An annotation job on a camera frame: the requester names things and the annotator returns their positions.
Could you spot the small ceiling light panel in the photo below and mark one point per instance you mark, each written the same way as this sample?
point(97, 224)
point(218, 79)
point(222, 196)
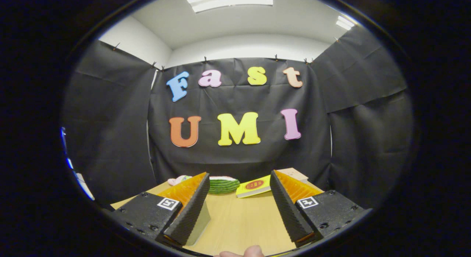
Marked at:
point(345, 23)

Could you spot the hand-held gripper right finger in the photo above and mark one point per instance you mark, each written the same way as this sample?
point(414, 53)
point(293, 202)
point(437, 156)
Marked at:
point(290, 213)

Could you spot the long ceiling light panel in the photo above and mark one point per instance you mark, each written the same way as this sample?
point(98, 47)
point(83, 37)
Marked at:
point(230, 1)

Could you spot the black backdrop cloth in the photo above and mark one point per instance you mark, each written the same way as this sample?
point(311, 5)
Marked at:
point(239, 157)

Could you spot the yellow cover book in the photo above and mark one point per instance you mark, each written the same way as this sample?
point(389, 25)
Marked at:
point(254, 185)

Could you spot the beige fabric storage box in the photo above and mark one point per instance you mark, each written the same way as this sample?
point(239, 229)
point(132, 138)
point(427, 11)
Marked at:
point(200, 224)

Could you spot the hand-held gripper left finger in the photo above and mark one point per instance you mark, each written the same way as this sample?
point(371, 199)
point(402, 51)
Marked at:
point(189, 213)

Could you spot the watermelon slice plush toy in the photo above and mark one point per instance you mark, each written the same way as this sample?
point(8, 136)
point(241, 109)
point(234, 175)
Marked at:
point(224, 185)

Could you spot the green and pink plush toy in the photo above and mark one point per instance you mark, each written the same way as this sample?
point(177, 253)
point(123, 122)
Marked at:
point(176, 180)

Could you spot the beige cover book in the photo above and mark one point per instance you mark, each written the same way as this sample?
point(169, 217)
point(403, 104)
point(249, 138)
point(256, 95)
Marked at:
point(298, 174)

